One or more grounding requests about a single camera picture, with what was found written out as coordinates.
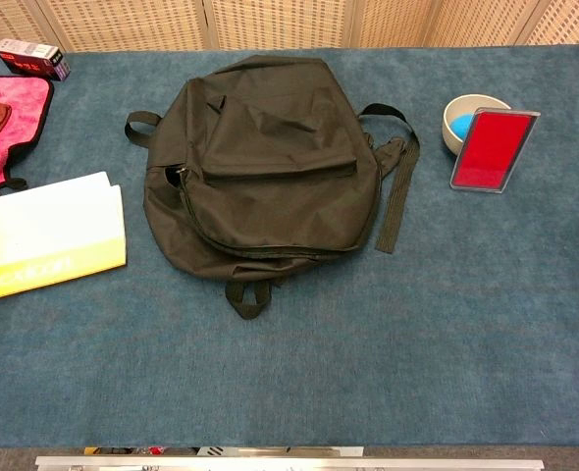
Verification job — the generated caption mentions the black fabric backpack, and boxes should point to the black fabric backpack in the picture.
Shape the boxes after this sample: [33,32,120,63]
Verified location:
[124,54,422,321]

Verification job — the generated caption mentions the white book with yellow stripe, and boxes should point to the white book with yellow stripe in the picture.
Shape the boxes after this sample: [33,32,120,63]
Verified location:
[0,171,128,305]

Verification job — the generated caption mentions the red card in clear case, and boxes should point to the red card in clear case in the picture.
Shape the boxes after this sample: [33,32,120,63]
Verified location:
[449,107,542,194]

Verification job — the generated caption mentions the blue ball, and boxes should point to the blue ball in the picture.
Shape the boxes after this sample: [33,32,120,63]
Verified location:
[448,114,475,136]

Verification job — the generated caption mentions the beige round bowl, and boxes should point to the beige round bowl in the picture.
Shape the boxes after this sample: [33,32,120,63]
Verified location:
[442,93,513,157]

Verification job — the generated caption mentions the wicker folding screen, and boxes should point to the wicker folding screen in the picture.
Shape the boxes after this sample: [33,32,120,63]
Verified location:
[0,0,579,53]

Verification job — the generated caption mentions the silver metal plate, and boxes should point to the silver metal plate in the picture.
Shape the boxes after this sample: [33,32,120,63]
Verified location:
[196,445,365,458]

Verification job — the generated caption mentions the red and purple small box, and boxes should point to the red and purple small box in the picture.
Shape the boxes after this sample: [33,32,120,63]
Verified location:
[0,38,72,82]

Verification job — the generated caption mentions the aluminium profile rail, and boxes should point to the aluminium profile rail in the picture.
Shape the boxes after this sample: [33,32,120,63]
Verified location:
[34,454,546,471]

